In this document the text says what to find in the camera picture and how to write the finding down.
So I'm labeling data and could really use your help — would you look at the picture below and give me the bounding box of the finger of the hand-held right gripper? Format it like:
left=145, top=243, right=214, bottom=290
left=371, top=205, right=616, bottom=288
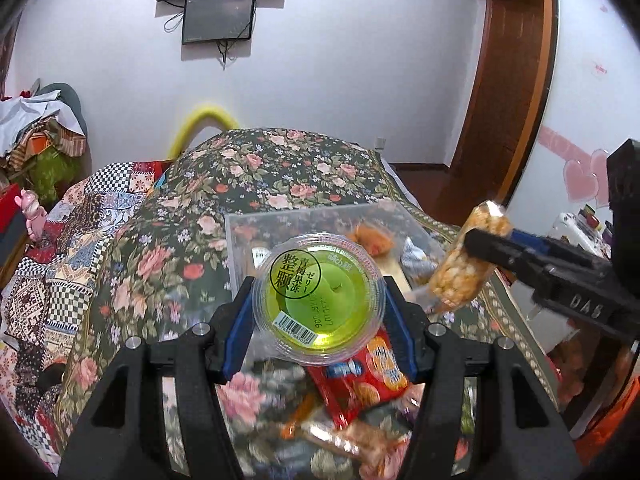
left=461, top=228, right=640, bottom=332
left=509, top=230, right=609, bottom=268

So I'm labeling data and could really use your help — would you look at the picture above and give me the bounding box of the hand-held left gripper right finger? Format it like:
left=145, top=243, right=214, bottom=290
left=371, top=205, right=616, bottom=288
left=381, top=275, right=584, bottom=480

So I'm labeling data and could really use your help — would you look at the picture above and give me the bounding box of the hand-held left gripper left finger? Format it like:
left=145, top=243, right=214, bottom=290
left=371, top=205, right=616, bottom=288
left=59, top=275, right=257, bottom=480

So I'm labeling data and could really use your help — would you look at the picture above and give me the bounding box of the silver snack packet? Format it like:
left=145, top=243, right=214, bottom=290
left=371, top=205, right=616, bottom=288
left=400, top=236, right=437, bottom=283

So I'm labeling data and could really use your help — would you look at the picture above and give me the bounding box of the golden crispy rice bar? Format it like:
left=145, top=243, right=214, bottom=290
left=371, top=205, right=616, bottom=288
left=429, top=200, right=514, bottom=314

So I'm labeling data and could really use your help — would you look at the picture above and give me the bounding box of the green jelly cup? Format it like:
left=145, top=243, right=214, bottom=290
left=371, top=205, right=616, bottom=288
left=251, top=233, right=388, bottom=367

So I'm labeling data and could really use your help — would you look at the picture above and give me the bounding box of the clear plastic storage box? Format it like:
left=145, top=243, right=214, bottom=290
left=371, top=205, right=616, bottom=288
left=223, top=199, right=448, bottom=311

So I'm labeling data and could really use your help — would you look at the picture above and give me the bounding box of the orange snack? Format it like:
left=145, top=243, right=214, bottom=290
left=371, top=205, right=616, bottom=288
left=350, top=222, right=397, bottom=257

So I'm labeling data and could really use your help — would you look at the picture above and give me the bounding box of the red biscuit packet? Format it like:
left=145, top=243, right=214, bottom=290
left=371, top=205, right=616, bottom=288
left=305, top=327, right=412, bottom=429

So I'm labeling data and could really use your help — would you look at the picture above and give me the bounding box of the white heart-print sliding door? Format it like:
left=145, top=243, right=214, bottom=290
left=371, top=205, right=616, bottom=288
left=529, top=0, right=640, bottom=243

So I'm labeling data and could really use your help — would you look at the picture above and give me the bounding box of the brown wafer packet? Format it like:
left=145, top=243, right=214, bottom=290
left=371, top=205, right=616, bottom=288
left=299, top=417, right=409, bottom=462

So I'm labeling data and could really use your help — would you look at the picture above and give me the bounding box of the floral dark blanket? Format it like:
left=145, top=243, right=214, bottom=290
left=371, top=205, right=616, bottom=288
left=54, top=127, right=568, bottom=480

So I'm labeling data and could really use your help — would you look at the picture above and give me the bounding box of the wooden door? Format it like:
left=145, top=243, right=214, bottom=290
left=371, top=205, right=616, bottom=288
left=449, top=0, right=559, bottom=213

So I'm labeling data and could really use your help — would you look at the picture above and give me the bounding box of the patchwork quilt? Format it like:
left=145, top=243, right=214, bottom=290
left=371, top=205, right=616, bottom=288
left=0, top=159, right=172, bottom=463

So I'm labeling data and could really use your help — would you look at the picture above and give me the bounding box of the yellow foam tube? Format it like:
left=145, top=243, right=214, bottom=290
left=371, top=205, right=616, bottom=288
left=166, top=102, right=242, bottom=159

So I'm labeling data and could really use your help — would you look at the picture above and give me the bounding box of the pink plush toy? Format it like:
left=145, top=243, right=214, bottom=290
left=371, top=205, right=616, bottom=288
left=14, top=189, right=49, bottom=242

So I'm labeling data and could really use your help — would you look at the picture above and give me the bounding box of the red box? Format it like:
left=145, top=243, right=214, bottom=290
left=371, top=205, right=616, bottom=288
left=0, top=184, right=22, bottom=243

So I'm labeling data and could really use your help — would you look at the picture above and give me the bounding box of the pile of clothes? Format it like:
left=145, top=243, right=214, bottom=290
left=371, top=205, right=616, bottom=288
left=0, top=77, right=90, bottom=206

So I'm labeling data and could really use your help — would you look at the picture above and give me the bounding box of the small black wall monitor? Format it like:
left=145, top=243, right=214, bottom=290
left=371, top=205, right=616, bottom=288
left=180, top=0, right=257, bottom=46

